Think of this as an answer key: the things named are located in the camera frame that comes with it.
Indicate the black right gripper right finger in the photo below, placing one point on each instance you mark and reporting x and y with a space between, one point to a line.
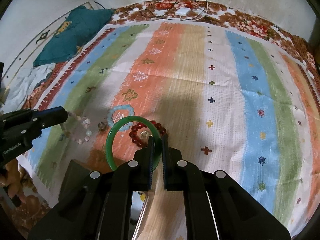
216 206

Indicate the striped colourful patterned blanket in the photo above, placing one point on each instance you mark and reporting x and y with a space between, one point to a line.
200 79

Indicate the teal pillow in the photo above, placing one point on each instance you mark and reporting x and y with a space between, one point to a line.
78 29

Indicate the floral brown bed sheet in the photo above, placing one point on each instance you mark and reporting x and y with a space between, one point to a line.
237 15

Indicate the white charger adapter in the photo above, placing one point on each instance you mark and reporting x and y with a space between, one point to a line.
183 11

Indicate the green jade bangle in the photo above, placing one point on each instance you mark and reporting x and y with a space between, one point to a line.
117 126

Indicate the person's left hand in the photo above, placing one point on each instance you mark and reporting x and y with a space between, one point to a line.
12 180

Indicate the metal jewelry box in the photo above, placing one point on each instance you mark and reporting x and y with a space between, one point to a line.
76 173

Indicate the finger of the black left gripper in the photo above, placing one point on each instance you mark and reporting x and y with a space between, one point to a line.
12 119
35 121

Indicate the white crumpled cloth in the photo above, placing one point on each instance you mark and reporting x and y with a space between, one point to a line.
24 85

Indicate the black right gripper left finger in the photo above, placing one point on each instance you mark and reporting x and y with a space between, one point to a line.
100 206

